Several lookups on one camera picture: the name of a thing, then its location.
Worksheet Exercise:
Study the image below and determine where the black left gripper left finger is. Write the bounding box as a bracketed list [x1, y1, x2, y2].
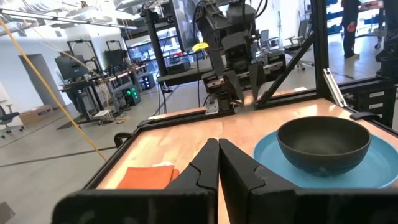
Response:
[164, 138, 220, 224]

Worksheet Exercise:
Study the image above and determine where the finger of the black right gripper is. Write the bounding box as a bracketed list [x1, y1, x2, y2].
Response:
[224, 70, 245, 103]
[248, 62, 266, 102]

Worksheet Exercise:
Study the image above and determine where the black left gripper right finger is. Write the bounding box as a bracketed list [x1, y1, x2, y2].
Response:
[219, 138, 299, 224]

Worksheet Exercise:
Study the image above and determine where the dark ribbed bowl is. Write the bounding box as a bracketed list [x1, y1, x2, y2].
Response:
[276, 116, 373, 177]

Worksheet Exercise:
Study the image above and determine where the black diagonal rig brace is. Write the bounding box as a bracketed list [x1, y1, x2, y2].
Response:
[257, 30, 315, 105]

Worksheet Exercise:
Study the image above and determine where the blue round plate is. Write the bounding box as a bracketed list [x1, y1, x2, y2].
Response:
[253, 130, 398, 190]

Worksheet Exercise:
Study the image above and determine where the grey office chair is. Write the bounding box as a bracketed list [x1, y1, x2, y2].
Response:
[284, 18, 313, 72]

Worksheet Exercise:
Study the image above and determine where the orange cloth napkin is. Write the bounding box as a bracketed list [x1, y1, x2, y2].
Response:
[117, 164, 180, 190]

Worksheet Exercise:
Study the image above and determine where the computer with green lights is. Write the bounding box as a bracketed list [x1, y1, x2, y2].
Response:
[124, 85, 142, 106]

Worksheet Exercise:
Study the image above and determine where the person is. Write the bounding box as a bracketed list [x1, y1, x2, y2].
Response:
[340, 0, 362, 60]

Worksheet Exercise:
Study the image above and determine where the black drawer cabinet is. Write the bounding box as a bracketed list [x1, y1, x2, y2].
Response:
[338, 83, 397, 128]

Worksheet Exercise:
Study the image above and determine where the dark computer monitor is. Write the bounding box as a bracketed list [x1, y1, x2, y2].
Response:
[55, 55, 90, 81]

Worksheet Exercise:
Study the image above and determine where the cardboard box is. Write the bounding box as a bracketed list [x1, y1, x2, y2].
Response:
[19, 105, 55, 126]

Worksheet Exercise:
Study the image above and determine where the black office chair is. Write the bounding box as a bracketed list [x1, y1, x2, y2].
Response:
[0, 104, 25, 138]

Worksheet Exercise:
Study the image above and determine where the black vertical rig post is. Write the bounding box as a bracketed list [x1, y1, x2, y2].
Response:
[310, 0, 331, 98]

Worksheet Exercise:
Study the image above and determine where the silver metal bracket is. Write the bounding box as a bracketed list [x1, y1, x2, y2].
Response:
[322, 68, 348, 108]

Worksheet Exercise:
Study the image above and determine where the black workshop frame post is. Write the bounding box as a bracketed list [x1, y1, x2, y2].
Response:
[140, 5, 171, 79]

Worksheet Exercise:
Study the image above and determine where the black table edge handle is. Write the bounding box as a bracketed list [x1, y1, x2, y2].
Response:
[113, 132, 134, 149]
[350, 111, 381, 121]

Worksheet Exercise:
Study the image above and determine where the yellow hanging cable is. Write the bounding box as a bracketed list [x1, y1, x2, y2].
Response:
[0, 18, 108, 162]

